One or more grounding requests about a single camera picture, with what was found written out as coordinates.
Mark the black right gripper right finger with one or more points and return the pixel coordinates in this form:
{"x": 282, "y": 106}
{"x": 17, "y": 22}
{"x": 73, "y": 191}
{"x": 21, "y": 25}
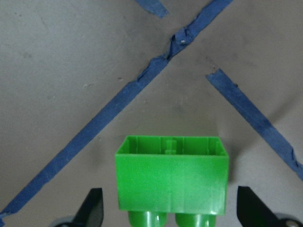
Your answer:
{"x": 252, "y": 211}

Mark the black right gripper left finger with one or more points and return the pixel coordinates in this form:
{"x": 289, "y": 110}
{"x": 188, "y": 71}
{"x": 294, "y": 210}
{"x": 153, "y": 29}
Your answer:
{"x": 91, "y": 212}

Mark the green toy block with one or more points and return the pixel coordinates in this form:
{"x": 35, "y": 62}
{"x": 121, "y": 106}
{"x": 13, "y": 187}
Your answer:
{"x": 159, "y": 175}

